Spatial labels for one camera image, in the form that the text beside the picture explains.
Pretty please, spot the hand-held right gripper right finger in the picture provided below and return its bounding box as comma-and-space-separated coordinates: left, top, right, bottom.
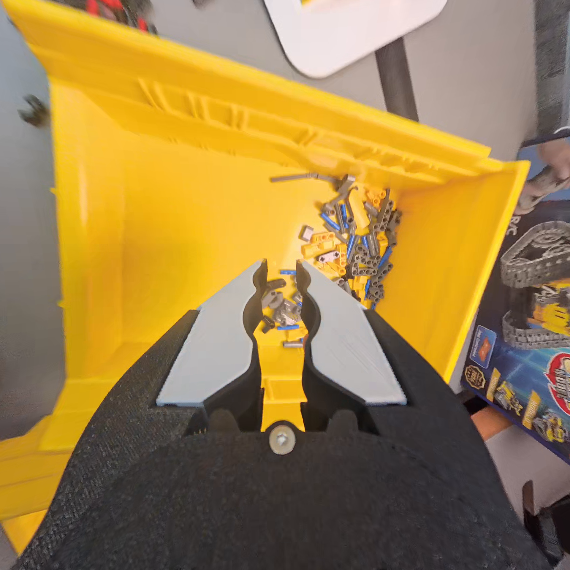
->
296, 259, 408, 433

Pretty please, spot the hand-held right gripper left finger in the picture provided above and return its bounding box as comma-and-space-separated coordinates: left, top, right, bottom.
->
156, 259, 270, 433

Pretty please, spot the heap of mixed lego parts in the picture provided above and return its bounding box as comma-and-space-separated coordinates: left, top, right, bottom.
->
260, 172, 404, 351

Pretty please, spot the yellow storage bin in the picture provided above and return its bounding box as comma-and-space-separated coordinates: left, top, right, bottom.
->
0, 0, 531, 555

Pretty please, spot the lego set box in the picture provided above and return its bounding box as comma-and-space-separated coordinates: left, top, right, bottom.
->
460, 128, 570, 466

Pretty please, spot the pile of lego pins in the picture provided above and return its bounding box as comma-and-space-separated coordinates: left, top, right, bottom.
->
18, 0, 159, 128

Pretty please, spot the white board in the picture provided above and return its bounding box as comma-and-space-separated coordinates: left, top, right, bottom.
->
262, 0, 449, 80

